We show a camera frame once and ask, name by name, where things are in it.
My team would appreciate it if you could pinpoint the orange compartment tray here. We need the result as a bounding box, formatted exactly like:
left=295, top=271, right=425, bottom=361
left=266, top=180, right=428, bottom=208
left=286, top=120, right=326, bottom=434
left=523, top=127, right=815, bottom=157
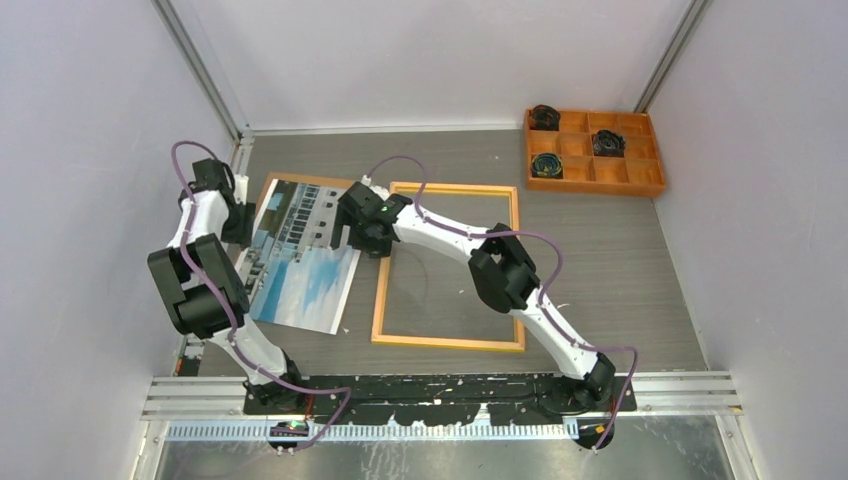
left=523, top=104, right=667, bottom=199

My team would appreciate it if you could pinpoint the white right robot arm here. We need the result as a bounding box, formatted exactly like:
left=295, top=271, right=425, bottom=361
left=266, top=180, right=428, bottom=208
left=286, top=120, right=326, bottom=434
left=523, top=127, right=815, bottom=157
left=331, top=178, right=615, bottom=411

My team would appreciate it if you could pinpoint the black cable coil top left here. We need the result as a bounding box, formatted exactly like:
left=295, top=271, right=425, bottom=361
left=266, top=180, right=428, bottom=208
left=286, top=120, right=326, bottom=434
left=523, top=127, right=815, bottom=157
left=529, top=104, right=562, bottom=131

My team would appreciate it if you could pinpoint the aluminium left side rail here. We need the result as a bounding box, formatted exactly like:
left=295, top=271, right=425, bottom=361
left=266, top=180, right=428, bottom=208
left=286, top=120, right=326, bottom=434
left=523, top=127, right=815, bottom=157
left=161, top=139, right=248, bottom=375

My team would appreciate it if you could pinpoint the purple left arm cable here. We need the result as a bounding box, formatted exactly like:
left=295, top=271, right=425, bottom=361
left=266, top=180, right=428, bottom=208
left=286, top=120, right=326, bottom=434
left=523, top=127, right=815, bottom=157
left=170, top=140, right=352, bottom=453

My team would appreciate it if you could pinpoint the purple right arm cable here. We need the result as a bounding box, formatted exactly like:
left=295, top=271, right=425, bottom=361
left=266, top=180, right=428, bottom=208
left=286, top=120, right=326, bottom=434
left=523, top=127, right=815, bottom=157
left=362, top=155, right=641, bottom=453

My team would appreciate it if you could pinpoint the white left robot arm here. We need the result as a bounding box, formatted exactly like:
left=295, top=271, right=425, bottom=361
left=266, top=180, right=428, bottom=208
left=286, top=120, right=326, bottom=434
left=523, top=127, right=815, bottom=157
left=147, top=158, right=307, bottom=414

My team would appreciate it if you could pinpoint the black cable coil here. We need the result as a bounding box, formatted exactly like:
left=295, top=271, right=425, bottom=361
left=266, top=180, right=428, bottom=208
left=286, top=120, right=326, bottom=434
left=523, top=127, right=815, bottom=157
left=592, top=129, right=627, bottom=158
left=531, top=152, right=564, bottom=179
left=529, top=104, right=562, bottom=131

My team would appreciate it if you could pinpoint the black cable coil centre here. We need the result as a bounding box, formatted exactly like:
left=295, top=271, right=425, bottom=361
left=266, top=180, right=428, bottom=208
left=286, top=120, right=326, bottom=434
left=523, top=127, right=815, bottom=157
left=592, top=129, right=627, bottom=158

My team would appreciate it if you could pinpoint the brown fibreboard backing board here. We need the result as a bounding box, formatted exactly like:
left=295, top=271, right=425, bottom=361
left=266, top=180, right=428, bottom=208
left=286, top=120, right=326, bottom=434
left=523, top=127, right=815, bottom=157
left=258, top=172, right=354, bottom=202

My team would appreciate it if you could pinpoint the aluminium rail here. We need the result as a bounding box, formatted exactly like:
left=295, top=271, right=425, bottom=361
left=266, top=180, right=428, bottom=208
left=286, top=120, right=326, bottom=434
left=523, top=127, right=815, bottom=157
left=161, top=139, right=248, bottom=375
left=142, top=372, right=743, bottom=442

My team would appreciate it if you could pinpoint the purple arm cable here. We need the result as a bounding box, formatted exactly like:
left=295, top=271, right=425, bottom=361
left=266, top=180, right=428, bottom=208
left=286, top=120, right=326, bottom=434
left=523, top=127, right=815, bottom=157
left=170, top=140, right=352, bottom=453
left=362, top=155, right=641, bottom=453

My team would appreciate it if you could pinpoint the building and sky photo print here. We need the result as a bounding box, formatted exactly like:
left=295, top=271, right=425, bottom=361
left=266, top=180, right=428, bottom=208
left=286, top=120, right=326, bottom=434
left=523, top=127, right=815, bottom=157
left=237, top=181, right=360, bottom=335

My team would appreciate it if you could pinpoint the aluminium front rail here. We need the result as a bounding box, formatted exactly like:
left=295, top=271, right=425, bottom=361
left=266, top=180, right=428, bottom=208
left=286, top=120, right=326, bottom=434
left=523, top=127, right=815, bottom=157
left=142, top=372, right=743, bottom=442

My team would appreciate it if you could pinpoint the black cable coil lower left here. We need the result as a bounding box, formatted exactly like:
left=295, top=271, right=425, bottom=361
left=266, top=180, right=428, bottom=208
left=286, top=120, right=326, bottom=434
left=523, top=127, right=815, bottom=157
left=531, top=152, right=564, bottom=179

